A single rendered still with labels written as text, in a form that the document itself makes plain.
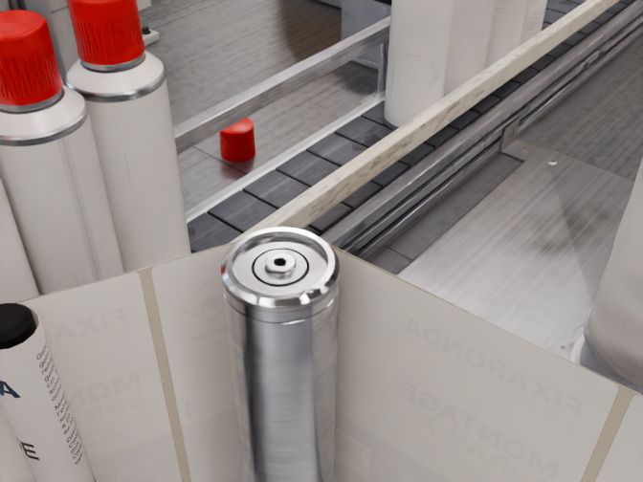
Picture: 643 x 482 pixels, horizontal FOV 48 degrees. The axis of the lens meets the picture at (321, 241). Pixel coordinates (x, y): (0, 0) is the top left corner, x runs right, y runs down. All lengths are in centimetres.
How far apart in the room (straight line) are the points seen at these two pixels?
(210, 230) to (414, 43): 23
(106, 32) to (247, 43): 56
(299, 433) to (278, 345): 5
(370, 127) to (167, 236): 28
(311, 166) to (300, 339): 39
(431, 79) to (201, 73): 33
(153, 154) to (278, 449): 20
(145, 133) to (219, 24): 60
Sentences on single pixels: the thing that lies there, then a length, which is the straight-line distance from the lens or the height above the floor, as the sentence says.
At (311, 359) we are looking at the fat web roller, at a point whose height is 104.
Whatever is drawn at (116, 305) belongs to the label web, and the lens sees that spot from 25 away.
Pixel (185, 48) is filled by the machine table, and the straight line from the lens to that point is 94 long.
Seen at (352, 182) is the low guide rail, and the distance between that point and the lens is 54.
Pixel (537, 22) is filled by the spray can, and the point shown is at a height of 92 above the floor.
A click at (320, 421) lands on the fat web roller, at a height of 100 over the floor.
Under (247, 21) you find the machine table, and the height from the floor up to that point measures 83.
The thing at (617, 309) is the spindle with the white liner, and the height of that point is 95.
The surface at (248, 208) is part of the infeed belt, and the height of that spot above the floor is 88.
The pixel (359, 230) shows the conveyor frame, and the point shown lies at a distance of 56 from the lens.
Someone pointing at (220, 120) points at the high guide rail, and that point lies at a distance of 52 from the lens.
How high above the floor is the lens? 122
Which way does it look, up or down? 40 degrees down
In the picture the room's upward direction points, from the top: 1 degrees clockwise
